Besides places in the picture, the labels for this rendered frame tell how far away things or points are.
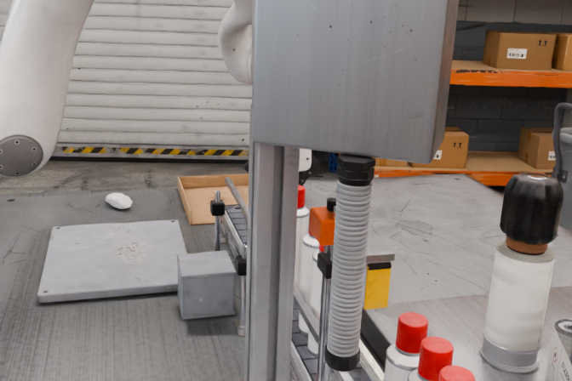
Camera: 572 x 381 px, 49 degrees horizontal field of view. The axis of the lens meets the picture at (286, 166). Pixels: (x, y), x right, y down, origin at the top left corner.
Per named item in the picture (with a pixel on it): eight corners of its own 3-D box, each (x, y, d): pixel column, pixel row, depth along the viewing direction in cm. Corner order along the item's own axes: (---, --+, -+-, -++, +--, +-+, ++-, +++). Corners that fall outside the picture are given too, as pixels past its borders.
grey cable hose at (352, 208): (364, 371, 61) (382, 162, 55) (330, 375, 60) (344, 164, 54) (351, 351, 64) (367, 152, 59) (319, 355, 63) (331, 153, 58)
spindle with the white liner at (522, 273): (551, 369, 97) (584, 184, 89) (500, 377, 95) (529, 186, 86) (516, 338, 105) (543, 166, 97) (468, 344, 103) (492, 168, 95)
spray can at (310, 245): (333, 335, 104) (340, 218, 98) (303, 338, 103) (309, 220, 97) (323, 319, 109) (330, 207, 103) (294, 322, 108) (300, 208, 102)
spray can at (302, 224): (308, 296, 117) (314, 190, 111) (281, 298, 115) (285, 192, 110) (300, 283, 121) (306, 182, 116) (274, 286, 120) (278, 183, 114)
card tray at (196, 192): (288, 219, 169) (288, 205, 167) (190, 225, 162) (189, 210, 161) (262, 184, 196) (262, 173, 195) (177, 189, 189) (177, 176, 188)
